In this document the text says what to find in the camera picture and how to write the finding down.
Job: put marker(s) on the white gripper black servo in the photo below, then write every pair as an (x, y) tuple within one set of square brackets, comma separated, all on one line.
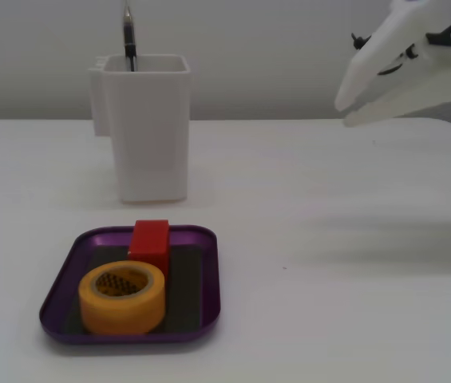
[(385, 65)]

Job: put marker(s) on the red cube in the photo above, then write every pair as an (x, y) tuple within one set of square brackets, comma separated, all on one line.
[(149, 239)]

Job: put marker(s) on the white plastic pen holder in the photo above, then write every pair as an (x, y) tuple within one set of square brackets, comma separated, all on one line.
[(149, 139)]

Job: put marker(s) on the black pen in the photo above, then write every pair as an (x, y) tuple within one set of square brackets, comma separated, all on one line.
[(129, 36)]

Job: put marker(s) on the purple metal tray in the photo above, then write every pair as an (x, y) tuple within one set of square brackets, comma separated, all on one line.
[(209, 275)]

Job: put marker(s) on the yellow masking tape roll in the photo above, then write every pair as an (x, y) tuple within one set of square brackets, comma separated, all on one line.
[(121, 311)]

